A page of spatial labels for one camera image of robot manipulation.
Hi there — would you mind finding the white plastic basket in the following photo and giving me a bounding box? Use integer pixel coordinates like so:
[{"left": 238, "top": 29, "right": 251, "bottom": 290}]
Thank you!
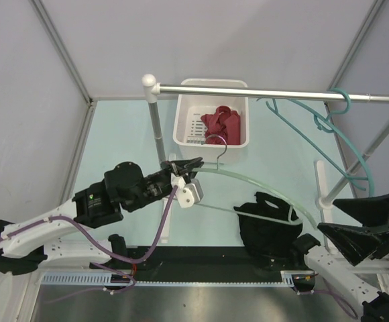
[{"left": 173, "top": 95, "right": 249, "bottom": 164}]

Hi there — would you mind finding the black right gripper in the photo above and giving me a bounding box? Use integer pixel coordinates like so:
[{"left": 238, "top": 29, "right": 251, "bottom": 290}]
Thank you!
[{"left": 315, "top": 182, "right": 389, "bottom": 261}]

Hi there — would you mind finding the white slotted cable duct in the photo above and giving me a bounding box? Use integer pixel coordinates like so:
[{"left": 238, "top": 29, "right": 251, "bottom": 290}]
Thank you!
[{"left": 42, "top": 270, "right": 298, "bottom": 289}]

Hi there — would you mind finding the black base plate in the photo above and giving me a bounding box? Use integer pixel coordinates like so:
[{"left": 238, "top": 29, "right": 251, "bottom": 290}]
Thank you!
[{"left": 90, "top": 245, "right": 316, "bottom": 291}]

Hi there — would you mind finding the black tank top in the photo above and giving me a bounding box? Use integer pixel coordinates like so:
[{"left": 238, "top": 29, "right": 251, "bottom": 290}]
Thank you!
[{"left": 233, "top": 191, "right": 303, "bottom": 259}]

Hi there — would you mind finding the silver and white clothes rack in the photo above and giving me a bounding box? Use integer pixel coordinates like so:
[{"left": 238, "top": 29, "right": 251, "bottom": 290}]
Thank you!
[{"left": 140, "top": 72, "right": 389, "bottom": 254}]

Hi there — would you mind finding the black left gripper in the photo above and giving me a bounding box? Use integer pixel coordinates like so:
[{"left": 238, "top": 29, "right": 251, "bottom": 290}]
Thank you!
[{"left": 125, "top": 157, "right": 203, "bottom": 212}]

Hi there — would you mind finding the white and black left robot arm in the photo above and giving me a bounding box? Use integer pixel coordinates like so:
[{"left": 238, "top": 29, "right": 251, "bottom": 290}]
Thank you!
[{"left": 0, "top": 157, "right": 204, "bottom": 275}]

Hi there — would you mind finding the teal plastic hanger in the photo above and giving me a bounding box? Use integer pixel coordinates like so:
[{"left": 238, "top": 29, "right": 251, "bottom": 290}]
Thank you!
[{"left": 256, "top": 87, "right": 375, "bottom": 197}]

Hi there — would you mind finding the red tank top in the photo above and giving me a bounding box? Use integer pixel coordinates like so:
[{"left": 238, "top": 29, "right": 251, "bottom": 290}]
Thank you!
[{"left": 201, "top": 105, "right": 241, "bottom": 146}]

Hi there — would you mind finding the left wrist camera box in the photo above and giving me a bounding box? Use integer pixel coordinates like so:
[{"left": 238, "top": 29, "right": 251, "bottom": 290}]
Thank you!
[{"left": 170, "top": 176, "right": 203, "bottom": 209}]

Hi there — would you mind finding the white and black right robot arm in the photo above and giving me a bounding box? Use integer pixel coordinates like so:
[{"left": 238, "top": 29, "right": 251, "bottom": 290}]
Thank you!
[{"left": 289, "top": 193, "right": 389, "bottom": 321}]

